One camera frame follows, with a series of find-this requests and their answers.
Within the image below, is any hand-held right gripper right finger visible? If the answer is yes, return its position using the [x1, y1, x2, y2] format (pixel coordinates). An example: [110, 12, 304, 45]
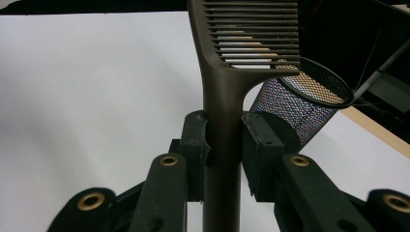
[241, 110, 285, 203]

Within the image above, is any black mesh pen holder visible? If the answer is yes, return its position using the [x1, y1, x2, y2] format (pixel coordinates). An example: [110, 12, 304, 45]
[249, 56, 355, 153]

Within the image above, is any grey metal stand pole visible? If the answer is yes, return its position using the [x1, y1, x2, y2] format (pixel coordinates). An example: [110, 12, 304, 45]
[352, 40, 410, 100]

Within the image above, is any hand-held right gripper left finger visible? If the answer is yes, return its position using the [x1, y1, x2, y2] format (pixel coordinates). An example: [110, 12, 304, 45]
[178, 109, 212, 203]

